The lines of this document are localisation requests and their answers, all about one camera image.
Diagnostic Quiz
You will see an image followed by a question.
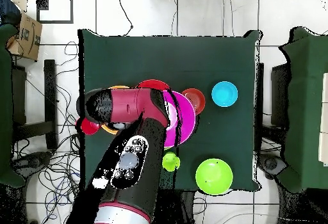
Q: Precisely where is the black cabinet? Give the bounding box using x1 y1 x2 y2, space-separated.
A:
270 63 291 130

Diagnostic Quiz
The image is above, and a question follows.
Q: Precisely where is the small red-orange bowl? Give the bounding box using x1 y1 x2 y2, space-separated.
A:
181 88 206 116

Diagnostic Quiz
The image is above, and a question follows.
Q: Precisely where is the large orange bowl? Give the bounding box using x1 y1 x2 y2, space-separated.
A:
100 85 131 136

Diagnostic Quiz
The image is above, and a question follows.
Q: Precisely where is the grey pedestal leg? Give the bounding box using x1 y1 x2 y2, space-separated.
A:
258 153 288 180
12 151 53 175

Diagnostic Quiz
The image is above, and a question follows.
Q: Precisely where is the green cup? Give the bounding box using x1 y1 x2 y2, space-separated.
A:
161 151 181 173

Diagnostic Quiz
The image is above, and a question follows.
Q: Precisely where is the dark blue bag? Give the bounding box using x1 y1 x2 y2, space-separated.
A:
0 0 22 26

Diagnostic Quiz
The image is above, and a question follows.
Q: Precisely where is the red cup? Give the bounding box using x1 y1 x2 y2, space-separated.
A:
75 116 101 136

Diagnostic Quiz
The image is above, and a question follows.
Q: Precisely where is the green bowl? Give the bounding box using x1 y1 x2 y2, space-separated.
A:
195 158 234 196

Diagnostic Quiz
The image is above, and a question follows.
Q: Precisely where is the cardboard box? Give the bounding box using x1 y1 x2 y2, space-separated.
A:
6 12 43 61

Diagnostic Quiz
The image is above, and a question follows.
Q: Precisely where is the large red-orange bowl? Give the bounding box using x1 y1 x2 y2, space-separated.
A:
135 79 171 92

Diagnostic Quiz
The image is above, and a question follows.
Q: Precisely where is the black metal stand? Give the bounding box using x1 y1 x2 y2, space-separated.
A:
11 59 58 150

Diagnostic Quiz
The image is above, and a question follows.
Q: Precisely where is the dark green tablecloth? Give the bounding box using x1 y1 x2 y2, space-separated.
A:
78 28 262 192

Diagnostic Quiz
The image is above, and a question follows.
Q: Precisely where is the small blue bowl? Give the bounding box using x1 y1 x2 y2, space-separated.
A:
211 81 239 108

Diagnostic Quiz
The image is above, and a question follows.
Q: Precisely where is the green cloth covered table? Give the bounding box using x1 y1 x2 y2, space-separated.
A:
0 23 26 189
278 26 328 193

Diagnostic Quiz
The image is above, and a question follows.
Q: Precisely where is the large pink bowl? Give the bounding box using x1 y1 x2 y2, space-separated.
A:
161 90 197 148

